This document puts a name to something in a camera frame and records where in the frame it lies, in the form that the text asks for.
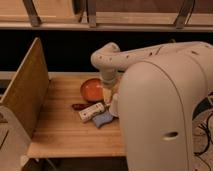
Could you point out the white remote controller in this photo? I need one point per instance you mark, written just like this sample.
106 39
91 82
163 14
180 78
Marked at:
89 112

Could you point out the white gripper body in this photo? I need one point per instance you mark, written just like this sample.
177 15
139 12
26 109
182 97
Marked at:
113 109

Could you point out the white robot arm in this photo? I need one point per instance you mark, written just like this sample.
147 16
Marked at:
159 88

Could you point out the upper wooden shelf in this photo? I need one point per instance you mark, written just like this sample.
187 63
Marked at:
108 15

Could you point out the left wooden divider panel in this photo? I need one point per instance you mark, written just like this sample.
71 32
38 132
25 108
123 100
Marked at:
23 98

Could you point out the dark red spoon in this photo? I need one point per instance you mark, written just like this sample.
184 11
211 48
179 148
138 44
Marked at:
79 106

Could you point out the blue sponge cloth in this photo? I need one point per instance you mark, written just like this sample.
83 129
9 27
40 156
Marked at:
102 119

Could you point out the orange bowl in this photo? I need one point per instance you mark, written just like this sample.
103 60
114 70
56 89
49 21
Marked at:
91 90

